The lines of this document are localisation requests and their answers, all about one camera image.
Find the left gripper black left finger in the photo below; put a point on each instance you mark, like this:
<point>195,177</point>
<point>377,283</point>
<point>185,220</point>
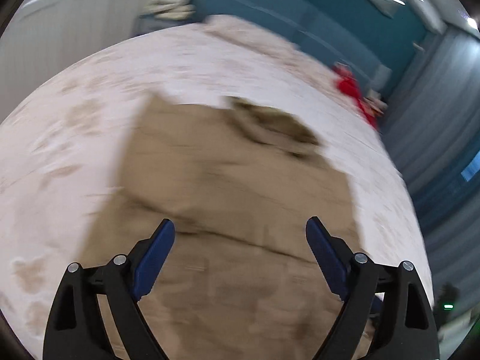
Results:
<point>75,328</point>

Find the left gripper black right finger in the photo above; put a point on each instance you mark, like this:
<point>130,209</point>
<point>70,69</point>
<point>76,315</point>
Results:
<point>393,297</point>

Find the tan quilted puffer coat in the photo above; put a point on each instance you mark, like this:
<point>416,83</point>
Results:
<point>240,281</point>

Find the grey blue curtain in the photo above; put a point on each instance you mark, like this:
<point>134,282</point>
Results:
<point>431,132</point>

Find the red plush toy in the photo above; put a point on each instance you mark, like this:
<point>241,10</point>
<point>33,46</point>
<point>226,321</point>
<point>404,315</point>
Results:
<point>370,105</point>

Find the blue bedside table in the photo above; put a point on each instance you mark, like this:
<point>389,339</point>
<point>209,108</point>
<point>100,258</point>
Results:
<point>148,24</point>

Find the white panelled wardrobe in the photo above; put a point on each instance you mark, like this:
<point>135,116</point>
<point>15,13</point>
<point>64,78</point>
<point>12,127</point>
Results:
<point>46,36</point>

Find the blue upholstered headboard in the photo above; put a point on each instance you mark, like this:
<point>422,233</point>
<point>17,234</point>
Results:
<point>309,29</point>

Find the floral pink pillow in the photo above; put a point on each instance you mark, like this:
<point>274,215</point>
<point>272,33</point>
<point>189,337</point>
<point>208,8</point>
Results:
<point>246,34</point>

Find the pile of pale cloths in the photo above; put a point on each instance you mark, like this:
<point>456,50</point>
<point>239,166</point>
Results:
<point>176,10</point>

